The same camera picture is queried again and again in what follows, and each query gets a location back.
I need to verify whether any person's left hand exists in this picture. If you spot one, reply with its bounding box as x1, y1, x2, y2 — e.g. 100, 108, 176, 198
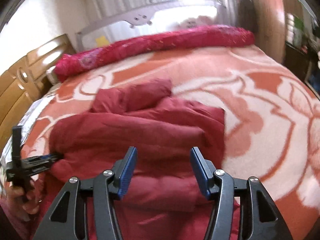
5, 179, 40, 222

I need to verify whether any wooden headboard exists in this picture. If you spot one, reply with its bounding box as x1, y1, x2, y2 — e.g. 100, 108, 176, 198
0, 34, 75, 150

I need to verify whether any dark red puffer jacket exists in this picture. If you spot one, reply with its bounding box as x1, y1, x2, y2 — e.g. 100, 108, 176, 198
40, 79, 225, 239

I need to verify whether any orange white floral blanket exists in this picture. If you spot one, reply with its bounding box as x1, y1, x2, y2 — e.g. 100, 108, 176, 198
0, 44, 320, 240

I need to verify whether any grey bed guard rail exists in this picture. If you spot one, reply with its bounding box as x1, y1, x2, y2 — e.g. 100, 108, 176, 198
76, 0, 227, 51

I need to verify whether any white pillow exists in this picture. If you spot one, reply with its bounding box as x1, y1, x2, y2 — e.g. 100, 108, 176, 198
46, 66, 60, 86

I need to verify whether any magenta floral quilt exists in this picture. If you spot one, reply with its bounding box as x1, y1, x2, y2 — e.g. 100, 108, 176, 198
54, 25, 255, 82

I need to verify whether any wooden wardrobe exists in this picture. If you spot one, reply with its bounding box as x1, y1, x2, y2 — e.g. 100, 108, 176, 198
253, 0, 285, 63

